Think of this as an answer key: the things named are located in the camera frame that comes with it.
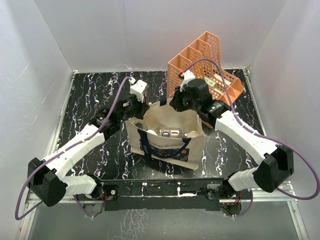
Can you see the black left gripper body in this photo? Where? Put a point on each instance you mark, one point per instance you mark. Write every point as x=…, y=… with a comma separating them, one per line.
x=135, y=108

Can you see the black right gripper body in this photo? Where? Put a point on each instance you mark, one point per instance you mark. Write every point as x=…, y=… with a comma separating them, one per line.
x=183, y=102

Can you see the small clear square bottle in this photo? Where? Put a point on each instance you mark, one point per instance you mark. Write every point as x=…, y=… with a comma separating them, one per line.
x=139, y=125

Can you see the cream round cap bottle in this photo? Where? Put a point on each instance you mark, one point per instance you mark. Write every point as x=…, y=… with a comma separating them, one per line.
x=152, y=132

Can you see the beige pump bottle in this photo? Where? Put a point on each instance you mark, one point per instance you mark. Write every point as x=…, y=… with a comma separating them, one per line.
x=193, y=134

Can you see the cream canvas tote bag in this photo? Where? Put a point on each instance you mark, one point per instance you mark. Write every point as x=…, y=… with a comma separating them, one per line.
x=184, y=152

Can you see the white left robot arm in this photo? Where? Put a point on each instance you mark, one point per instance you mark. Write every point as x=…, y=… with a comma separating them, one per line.
x=48, y=178

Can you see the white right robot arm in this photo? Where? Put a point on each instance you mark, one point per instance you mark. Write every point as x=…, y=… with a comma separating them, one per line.
x=275, y=161

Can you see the peach plastic file organizer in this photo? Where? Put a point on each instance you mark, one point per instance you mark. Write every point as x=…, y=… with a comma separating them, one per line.
x=202, y=57

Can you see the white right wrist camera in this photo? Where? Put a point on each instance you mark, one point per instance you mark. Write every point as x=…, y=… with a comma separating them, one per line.
x=186, y=77

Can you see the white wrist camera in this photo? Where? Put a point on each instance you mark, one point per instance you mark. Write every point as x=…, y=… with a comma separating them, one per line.
x=186, y=77
x=141, y=90

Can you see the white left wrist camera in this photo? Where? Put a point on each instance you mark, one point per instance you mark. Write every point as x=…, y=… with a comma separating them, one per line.
x=141, y=90

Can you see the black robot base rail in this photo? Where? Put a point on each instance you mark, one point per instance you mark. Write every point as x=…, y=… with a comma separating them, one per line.
x=158, y=194

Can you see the aluminium table frame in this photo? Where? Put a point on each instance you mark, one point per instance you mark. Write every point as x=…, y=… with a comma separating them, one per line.
x=283, y=192

